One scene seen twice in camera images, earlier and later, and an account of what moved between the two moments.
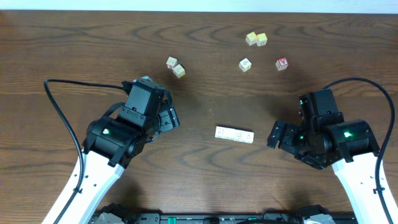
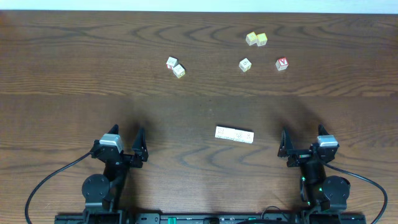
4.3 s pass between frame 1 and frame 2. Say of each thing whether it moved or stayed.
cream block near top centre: stayed
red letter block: stayed
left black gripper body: moved
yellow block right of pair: stayed
